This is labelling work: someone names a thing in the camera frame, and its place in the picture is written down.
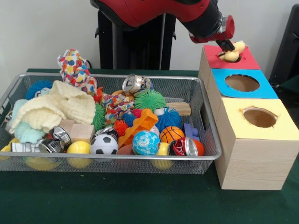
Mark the yellow ball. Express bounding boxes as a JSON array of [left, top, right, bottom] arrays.
[[67, 141, 91, 169]]

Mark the crushed red can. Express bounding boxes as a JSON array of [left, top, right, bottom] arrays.
[[167, 137, 199, 157]]

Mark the yellow duck plush toy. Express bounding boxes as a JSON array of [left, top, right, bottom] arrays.
[[218, 40, 246, 63]]

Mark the cream knitted cloth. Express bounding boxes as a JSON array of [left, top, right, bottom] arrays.
[[10, 80, 96, 133]]

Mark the small basketball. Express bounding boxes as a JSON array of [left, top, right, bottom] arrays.
[[159, 126, 185, 144]]

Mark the polka dot cloth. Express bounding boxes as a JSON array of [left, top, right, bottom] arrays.
[[57, 48, 98, 95]]

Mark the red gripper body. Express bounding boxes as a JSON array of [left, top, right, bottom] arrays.
[[188, 14, 235, 44]]

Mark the colourful patterned cloth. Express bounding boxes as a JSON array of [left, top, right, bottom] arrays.
[[102, 93, 135, 125]]

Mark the black panel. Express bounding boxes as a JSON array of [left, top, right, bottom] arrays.
[[268, 3, 299, 81]]

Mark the orange toy brick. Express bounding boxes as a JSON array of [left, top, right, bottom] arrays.
[[118, 108, 159, 147]]

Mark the large green spiky ball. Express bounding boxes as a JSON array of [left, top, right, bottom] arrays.
[[93, 102, 107, 132]]

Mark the wooden box with three holes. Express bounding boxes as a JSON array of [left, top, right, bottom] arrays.
[[198, 44, 299, 191]]

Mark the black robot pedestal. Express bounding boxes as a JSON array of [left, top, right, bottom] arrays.
[[94, 10, 177, 70]]

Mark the dark green table cloth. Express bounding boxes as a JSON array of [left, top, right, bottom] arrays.
[[279, 74, 299, 110], [0, 68, 299, 224]]

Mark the ridged wooden block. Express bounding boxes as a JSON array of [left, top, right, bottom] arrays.
[[166, 102, 192, 116]]

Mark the mint green cloth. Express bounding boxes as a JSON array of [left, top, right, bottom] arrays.
[[10, 99, 46, 144]]

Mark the soccer ball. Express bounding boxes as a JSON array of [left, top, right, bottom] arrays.
[[90, 133, 119, 155]]

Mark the wire mesh bin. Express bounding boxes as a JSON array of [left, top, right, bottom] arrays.
[[0, 72, 222, 175]]

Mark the crushed silver can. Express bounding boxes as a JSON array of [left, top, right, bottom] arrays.
[[122, 73, 151, 92]]

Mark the globe print ball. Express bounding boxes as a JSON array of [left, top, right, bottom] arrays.
[[132, 130, 161, 156]]

